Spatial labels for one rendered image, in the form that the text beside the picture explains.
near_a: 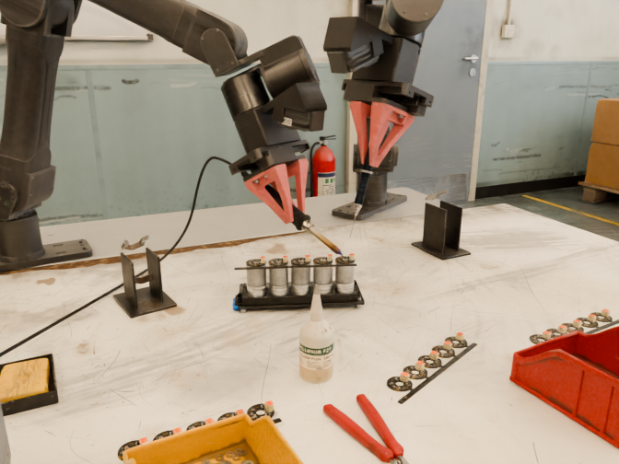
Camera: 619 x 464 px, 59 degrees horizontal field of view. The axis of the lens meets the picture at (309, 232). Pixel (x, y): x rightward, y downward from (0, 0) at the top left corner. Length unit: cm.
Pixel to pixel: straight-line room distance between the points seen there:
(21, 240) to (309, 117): 48
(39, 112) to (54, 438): 48
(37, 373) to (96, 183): 273
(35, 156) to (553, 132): 428
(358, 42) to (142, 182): 276
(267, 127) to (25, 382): 40
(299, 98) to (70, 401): 41
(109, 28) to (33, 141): 237
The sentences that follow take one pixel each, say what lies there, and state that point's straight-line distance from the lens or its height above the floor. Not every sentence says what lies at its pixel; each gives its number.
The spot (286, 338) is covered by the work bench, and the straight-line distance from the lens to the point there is 64.
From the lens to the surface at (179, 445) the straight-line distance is 47.
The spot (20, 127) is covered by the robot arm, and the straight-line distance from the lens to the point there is 88.
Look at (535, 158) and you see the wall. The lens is 472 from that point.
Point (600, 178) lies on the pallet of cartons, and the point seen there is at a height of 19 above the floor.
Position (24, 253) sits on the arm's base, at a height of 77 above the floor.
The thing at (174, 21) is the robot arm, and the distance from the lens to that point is 77.
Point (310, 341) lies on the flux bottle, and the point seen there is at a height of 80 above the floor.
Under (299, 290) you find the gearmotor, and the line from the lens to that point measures 70.
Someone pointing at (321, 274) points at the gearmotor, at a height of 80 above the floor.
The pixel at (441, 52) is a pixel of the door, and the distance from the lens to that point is 396.
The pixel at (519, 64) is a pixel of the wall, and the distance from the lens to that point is 445.
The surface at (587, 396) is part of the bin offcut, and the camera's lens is 55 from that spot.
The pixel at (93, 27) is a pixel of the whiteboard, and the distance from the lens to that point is 321.
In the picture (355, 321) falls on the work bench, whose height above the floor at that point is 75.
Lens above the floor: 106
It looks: 18 degrees down
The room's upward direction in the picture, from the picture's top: straight up
